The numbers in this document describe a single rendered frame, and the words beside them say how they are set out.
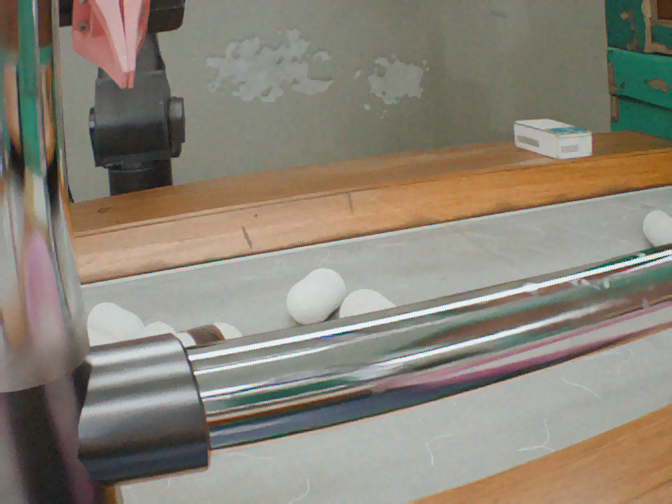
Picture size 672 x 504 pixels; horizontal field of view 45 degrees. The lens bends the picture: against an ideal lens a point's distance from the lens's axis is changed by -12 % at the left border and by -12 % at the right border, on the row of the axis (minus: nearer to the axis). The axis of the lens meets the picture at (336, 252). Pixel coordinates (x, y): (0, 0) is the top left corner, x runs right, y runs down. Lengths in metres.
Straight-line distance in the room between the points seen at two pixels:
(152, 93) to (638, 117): 0.44
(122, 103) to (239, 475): 0.52
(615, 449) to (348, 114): 2.43
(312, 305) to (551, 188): 0.26
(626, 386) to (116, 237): 0.31
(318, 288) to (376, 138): 2.30
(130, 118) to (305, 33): 1.83
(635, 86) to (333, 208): 0.37
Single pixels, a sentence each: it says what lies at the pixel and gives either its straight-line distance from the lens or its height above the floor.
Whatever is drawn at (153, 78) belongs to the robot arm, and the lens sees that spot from 0.78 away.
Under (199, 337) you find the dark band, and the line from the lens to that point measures 0.35.
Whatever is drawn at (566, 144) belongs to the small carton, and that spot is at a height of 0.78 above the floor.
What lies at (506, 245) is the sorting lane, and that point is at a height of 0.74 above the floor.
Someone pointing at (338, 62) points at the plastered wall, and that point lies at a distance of 2.62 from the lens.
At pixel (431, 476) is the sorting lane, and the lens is 0.29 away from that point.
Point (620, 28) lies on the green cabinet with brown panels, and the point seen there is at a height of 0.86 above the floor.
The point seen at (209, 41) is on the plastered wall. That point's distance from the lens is 2.48.
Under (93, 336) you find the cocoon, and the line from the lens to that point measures 0.37.
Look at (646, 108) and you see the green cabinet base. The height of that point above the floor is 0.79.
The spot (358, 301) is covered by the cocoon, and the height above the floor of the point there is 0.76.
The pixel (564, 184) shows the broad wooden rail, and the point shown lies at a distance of 0.63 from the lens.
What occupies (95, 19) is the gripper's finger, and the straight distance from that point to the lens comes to 0.50.
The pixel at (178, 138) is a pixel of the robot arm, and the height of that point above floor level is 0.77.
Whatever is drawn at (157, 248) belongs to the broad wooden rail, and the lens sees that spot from 0.51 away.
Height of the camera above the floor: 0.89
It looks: 17 degrees down
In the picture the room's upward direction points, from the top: 3 degrees counter-clockwise
